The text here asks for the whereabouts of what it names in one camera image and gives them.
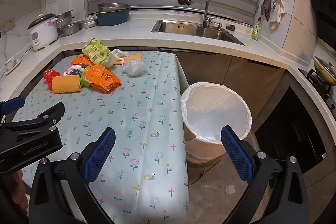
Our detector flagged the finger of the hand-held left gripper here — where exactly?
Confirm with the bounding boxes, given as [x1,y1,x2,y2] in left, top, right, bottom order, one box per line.
[0,96,25,116]
[5,102,65,127]

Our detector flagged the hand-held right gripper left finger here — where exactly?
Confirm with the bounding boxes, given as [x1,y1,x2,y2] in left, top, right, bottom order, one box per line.
[28,127,116,224]

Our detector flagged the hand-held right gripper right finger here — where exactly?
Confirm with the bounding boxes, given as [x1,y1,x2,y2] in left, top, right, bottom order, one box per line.
[221,125,310,224]

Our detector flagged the beige round trash bin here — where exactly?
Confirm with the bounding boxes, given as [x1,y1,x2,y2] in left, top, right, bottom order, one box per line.
[181,82,252,165]

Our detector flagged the pink patterned paper pack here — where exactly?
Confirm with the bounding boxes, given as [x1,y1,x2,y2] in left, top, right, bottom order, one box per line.
[63,68,85,76]

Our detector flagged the orange plastic bag red print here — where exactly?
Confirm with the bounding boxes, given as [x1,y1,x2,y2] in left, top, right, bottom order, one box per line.
[85,65,122,94]
[71,55,95,67]

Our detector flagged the person's left hand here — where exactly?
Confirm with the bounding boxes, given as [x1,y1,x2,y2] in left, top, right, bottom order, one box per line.
[10,170,29,215]

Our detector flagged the orange waffle sponge cloth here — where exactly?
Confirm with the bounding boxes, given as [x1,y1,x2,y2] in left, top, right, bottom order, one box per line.
[114,53,142,65]
[51,75,82,94]

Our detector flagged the red plastic wrapper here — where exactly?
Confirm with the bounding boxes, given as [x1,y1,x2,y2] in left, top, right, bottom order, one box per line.
[43,69,58,90]

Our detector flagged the white power strip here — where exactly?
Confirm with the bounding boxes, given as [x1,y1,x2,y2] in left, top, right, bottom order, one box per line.
[4,56,22,72]

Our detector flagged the green printed packet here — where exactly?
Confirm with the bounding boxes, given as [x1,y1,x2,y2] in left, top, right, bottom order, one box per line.
[80,69,91,87]

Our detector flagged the white plastic bin liner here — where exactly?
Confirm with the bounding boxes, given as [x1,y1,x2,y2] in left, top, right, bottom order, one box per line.
[181,82,252,147]

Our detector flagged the floral light blue tablecloth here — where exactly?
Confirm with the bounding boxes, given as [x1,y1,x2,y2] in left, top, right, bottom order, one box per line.
[13,51,191,224]

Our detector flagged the black built-in oven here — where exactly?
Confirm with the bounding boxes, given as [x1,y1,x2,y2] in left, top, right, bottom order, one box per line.
[255,86,328,174]

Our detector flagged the yellow-green snack bag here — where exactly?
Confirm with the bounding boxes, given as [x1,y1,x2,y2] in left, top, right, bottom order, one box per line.
[82,38,116,67]

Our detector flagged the white rice cooker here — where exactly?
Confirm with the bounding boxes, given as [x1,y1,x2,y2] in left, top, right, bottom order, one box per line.
[28,13,59,51]

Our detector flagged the wooden base cabinet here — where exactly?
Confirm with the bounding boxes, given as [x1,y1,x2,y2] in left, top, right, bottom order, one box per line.
[160,48,289,135]

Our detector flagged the steel mixing bowl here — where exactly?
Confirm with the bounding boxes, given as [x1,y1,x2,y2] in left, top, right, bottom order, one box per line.
[59,21,81,36]

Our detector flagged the clear crumpled plastic bag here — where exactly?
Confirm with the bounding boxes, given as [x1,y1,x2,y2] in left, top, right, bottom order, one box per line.
[122,59,148,77]

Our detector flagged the stacked steel steamer pots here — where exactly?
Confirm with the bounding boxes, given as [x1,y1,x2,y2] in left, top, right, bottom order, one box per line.
[56,10,76,30]

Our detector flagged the black gas stove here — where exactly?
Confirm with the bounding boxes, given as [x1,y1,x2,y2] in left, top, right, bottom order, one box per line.
[299,68,336,112]

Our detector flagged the blue plastic basin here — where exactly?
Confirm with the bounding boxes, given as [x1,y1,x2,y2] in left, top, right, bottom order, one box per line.
[96,7,131,26]

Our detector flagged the white stone kitchen counter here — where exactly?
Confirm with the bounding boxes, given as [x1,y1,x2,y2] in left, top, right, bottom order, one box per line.
[0,9,336,119]

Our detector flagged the steel wok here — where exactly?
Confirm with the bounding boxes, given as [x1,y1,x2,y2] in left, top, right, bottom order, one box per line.
[312,55,336,83]

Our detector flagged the green dish soap bottle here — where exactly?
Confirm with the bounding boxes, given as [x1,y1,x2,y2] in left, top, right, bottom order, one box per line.
[251,17,263,40]

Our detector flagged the steel colander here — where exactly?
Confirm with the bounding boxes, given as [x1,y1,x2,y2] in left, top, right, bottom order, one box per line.
[97,3,131,14]

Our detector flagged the stainless steel sink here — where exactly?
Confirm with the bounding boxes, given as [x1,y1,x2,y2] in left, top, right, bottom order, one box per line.
[151,19,245,46]

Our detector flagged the beige hanging cloth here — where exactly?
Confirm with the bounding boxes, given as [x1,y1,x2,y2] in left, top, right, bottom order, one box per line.
[269,0,285,30]

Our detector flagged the purple hanging cloth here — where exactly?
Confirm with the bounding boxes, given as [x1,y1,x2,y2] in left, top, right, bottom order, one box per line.
[261,0,275,22]

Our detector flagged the chrome kitchen faucet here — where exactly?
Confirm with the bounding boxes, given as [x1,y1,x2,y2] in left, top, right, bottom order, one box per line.
[178,0,215,28]

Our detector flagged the black range hood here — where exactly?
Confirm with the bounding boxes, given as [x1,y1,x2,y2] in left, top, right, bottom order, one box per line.
[308,0,336,49]

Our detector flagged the white wall socket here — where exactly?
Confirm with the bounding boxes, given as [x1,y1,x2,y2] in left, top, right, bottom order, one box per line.
[0,18,15,32]

